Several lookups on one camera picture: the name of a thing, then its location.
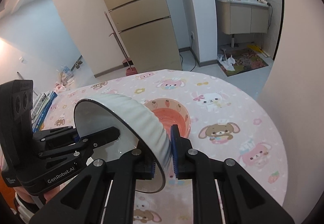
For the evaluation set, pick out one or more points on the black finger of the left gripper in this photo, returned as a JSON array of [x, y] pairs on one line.
[[99, 138]]

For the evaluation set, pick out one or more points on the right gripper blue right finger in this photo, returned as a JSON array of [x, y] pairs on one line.
[[223, 192]]

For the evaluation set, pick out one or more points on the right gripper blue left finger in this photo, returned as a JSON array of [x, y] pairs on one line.
[[102, 193]]

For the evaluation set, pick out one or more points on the white ribbed bowl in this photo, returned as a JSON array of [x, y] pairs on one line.
[[138, 126]]

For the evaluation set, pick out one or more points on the pink carrot bowl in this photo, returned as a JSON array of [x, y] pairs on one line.
[[171, 112]]

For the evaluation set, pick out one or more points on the person's left hand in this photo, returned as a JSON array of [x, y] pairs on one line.
[[30, 201]]

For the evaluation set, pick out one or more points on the stack of boxes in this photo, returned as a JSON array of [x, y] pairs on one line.
[[41, 108]]

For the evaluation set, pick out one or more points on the pink cartoon tablecloth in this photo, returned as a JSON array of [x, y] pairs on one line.
[[225, 122]]

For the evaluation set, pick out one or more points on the broom with red dustpan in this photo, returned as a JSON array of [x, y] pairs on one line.
[[127, 62]]

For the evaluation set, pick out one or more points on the bathroom floor mat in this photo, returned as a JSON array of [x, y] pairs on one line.
[[233, 62]]

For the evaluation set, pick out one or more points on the beige three-door refrigerator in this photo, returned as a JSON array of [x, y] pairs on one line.
[[145, 29]]

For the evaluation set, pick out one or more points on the bathroom vanity cabinet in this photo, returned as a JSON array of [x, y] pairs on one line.
[[242, 16]]

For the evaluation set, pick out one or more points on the white hair dryer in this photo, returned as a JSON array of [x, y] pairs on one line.
[[265, 2]]

